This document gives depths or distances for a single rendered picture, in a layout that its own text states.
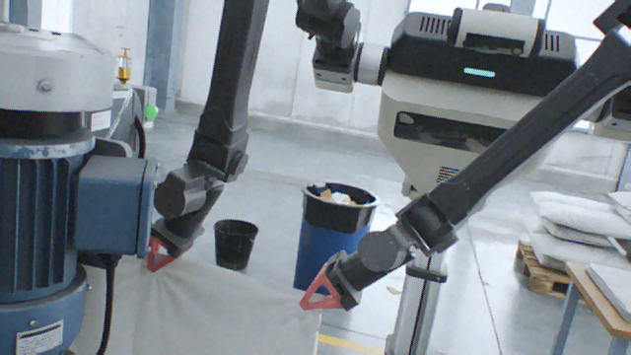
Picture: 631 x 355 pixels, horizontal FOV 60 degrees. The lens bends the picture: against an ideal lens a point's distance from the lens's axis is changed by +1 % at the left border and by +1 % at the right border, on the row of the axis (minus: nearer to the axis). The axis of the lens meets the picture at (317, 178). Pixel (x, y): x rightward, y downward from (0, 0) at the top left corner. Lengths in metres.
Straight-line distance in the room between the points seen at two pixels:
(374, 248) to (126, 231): 0.34
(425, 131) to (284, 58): 7.97
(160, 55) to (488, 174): 9.01
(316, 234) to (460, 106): 2.06
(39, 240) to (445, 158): 0.88
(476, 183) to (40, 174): 0.53
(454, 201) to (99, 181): 0.47
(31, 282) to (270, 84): 8.65
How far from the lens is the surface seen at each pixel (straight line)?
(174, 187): 0.82
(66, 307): 0.64
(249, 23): 0.75
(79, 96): 0.55
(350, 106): 8.91
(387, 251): 0.75
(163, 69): 9.59
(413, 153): 1.24
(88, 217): 0.59
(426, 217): 0.81
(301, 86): 9.04
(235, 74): 0.78
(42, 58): 0.53
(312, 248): 3.15
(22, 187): 0.58
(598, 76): 0.72
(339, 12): 1.00
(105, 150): 0.68
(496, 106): 1.17
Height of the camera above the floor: 1.46
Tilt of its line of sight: 13 degrees down
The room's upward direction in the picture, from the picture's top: 9 degrees clockwise
